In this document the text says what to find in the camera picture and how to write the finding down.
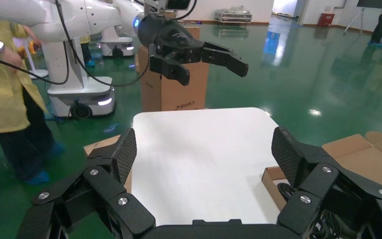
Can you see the tall brown cardboard box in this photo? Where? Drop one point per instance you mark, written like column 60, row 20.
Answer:
column 177, row 92

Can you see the silver black flight case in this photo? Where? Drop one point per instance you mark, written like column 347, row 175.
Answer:
column 233, row 15

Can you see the operator in yellow coat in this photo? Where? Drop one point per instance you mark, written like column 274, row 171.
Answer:
column 0, row 92

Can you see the white floor stand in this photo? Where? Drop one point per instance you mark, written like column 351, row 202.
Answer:
column 37, row 73

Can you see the flat brown cardboard sheet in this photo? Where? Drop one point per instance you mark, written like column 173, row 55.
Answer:
column 102, row 145

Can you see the red box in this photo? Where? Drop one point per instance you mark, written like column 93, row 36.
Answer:
column 326, row 19

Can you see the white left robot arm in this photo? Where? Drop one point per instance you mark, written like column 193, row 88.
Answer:
column 79, row 16

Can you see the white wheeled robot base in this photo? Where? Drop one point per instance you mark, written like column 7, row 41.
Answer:
column 117, row 46

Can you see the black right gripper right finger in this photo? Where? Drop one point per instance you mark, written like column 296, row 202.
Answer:
column 322, row 184

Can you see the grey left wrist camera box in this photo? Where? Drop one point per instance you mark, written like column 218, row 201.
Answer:
column 174, row 4

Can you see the brown cardboard storage box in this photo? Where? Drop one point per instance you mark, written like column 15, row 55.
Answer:
column 369, row 155

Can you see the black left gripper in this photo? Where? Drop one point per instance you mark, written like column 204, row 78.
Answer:
column 164, row 33

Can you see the metal tripod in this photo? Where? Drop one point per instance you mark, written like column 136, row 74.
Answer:
column 362, row 19

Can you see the white wheeled robot with column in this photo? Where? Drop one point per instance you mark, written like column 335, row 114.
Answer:
column 79, row 95

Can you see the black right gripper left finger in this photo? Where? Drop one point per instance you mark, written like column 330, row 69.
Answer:
column 105, row 184

